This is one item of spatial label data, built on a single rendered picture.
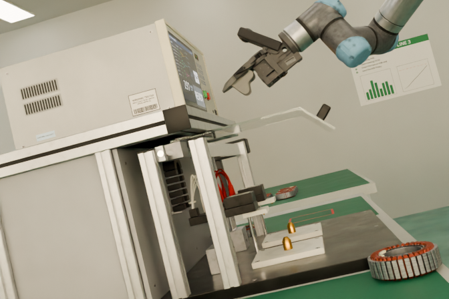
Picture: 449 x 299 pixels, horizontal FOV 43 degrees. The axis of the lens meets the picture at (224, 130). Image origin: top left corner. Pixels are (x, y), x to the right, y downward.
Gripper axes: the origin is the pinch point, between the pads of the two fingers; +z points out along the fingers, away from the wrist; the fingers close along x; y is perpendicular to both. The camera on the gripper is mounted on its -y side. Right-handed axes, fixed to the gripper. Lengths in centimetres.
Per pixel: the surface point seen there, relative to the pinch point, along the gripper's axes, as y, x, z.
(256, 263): 37.3, -28.0, 16.5
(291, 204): 41, 137, 18
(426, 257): 50, -53, -10
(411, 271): 50, -54, -7
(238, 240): 32.7, 0.0, 22.1
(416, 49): 15, 511, -166
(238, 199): 24.8, -23.6, 11.9
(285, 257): 39.8, -28.0, 11.0
